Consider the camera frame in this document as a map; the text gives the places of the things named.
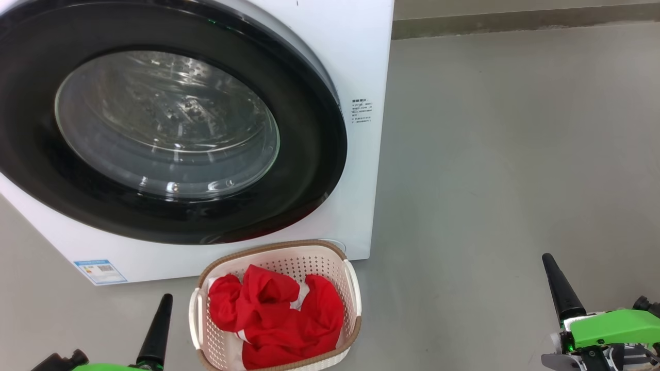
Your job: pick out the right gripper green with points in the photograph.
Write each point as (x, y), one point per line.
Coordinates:
(619, 327)

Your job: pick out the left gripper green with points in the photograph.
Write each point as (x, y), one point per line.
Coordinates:
(62, 361)

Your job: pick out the red cloth garment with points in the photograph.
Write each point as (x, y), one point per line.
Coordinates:
(289, 330)

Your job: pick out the black round glass washer door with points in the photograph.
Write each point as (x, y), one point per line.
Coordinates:
(304, 134)

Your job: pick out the cream laundry basket brown rim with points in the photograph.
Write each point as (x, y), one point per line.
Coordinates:
(216, 350)

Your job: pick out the white front-load washing machine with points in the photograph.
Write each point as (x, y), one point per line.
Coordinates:
(361, 51)

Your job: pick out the blue energy label sticker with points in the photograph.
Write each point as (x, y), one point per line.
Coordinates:
(100, 271)

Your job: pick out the white round drain cover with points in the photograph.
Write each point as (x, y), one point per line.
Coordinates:
(337, 245)

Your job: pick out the black printed text sticker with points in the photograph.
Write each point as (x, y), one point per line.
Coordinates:
(362, 111)

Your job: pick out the grey right wrist camera housing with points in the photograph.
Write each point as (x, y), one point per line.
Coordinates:
(559, 363)

